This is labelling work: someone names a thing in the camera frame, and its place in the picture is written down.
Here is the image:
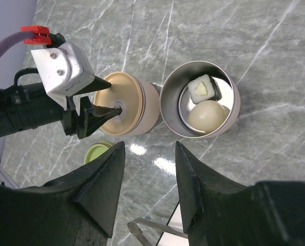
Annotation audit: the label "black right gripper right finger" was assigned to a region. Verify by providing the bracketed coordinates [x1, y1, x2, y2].
[175, 142, 305, 245]

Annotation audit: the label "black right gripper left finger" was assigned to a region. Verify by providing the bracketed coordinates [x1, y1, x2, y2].
[0, 142, 125, 245]

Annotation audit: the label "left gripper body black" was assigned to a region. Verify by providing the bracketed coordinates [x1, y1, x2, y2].
[0, 68, 91, 139]

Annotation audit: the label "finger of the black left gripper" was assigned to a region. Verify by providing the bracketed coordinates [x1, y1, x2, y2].
[73, 76, 112, 95]
[84, 96, 122, 136]

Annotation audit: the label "beige round lunch box lid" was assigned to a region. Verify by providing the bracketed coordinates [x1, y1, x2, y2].
[94, 72, 143, 135]

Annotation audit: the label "green round lunch box lid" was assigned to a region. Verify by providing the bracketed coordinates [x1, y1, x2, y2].
[83, 141, 113, 164]

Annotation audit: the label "metal serving tongs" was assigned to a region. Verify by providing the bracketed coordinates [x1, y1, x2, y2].
[127, 217, 189, 246]

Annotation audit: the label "sushi roll piece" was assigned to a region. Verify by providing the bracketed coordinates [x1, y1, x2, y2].
[187, 74, 222, 105]

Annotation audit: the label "white round bun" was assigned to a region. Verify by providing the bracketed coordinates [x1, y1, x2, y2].
[188, 100, 230, 134]

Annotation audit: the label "steel bowl near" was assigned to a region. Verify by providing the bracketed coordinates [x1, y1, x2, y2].
[129, 78, 160, 136]

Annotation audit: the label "steel bowl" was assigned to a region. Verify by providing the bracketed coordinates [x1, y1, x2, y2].
[129, 78, 160, 136]
[160, 60, 241, 139]

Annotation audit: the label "steel bowl far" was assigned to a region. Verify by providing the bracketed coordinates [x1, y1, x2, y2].
[160, 60, 241, 139]

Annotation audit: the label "white square plate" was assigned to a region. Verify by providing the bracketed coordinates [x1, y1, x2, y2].
[156, 203, 189, 246]

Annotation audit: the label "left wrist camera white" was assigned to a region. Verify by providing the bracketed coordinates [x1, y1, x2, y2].
[31, 33, 95, 110]

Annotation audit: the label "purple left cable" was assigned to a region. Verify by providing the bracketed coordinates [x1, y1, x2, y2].
[0, 25, 52, 71]

